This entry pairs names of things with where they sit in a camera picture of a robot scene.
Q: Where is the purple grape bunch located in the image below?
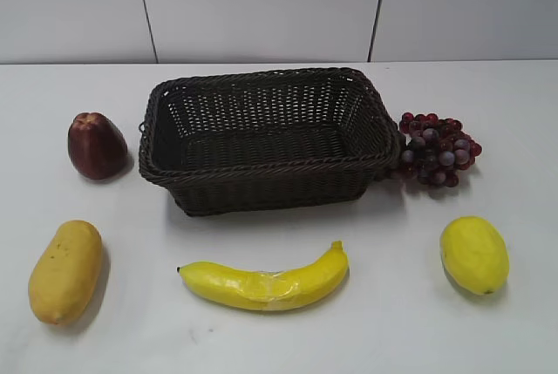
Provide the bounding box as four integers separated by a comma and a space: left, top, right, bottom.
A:
388, 112, 482, 188

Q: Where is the dark red apple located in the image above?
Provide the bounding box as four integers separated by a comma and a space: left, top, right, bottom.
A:
67, 112, 128, 180

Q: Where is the yellow lemon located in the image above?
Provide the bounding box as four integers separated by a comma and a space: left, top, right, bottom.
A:
439, 215, 509, 296

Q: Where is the yellow banana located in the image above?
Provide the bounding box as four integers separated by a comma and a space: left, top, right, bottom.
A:
177, 241, 349, 312

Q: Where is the yellow mango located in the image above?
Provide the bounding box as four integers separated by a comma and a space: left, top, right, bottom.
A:
28, 220, 103, 325

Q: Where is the black wicker basket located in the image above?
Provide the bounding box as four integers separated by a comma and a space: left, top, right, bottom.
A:
139, 67, 401, 216

